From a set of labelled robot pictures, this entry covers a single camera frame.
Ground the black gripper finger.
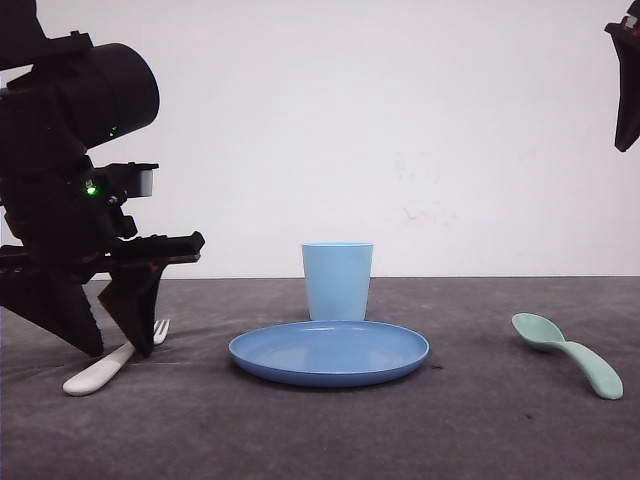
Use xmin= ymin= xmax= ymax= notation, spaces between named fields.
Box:
xmin=605 ymin=14 xmax=639 ymax=152

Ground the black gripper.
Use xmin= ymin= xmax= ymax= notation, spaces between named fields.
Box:
xmin=1 ymin=155 xmax=205 ymax=358

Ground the white plastic fork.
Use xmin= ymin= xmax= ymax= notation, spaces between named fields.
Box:
xmin=62 ymin=318 xmax=171 ymax=397

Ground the light blue plastic cup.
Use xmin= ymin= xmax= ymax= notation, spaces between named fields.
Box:
xmin=302 ymin=241 xmax=373 ymax=321

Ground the mint green plastic spoon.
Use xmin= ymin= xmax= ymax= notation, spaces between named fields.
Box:
xmin=511 ymin=312 xmax=624 ymax=400

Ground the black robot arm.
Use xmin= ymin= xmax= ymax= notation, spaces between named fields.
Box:
xmin=1 ymin=1 xmax=204 ymax=356

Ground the grey table mat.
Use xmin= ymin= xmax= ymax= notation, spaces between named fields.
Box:
xmin=0 ymin=276 xmax=640 ymax=480

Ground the blue plastic plate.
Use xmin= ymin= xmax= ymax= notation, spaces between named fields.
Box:
xmin=228 ymin=320 xmax=430 ymax=388

